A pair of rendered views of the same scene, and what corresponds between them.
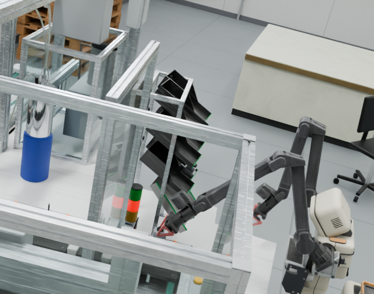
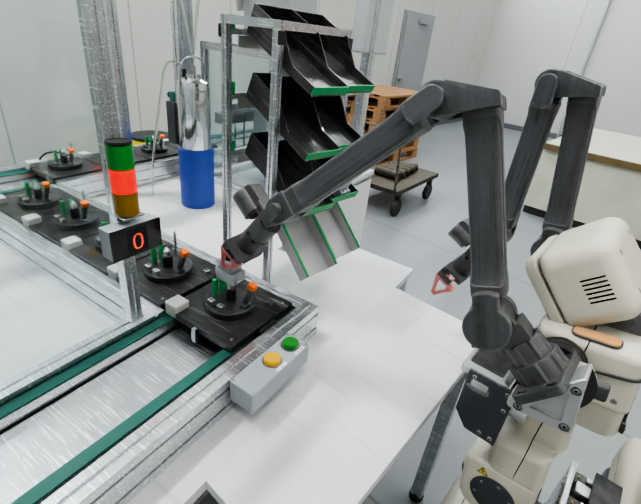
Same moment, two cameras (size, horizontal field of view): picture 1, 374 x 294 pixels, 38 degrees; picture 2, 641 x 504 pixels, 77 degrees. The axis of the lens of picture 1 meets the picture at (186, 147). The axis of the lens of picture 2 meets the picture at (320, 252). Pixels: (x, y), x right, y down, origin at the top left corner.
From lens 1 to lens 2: 1.69 m
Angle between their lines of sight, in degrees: 25
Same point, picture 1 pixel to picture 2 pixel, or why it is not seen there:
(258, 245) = (454, 332)
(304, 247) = (483, 331)
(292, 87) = (602, 181)
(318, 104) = (638, 202)
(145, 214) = not seen: hidden behind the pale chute
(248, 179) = not seen: outside the picture
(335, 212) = (596, 259)
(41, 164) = (196, 186)
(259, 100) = not seen: hidden behind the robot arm
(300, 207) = (482, 227)
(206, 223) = (382, 285)
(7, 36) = (177, 32)
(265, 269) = (445, 372)
